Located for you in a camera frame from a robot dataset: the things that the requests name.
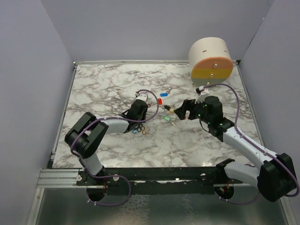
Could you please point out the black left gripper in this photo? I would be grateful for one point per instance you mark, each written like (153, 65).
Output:
(143, 118)

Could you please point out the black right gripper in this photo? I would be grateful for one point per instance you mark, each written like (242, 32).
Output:
(187, 105)

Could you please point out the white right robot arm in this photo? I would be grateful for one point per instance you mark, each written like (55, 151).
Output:
(272, 174)

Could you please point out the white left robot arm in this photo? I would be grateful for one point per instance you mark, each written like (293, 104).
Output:
(87, 133)

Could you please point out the black S carabiner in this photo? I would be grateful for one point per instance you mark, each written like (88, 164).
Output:
(139, 127)

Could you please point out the green key tag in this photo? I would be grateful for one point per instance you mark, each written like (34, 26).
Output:
(167, 118)

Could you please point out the orange S carabiner lower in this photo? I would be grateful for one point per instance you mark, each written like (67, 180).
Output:
(144, 130)

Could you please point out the cream cylindrical drum holder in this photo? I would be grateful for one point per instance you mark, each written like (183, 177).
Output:
(209, 61)

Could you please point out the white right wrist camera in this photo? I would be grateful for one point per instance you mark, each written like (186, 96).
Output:
(202, 94)

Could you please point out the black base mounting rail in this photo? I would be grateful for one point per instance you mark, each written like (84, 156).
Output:
(155, 180)

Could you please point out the aluminium frame rail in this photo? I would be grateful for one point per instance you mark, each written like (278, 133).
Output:
(57, 178)

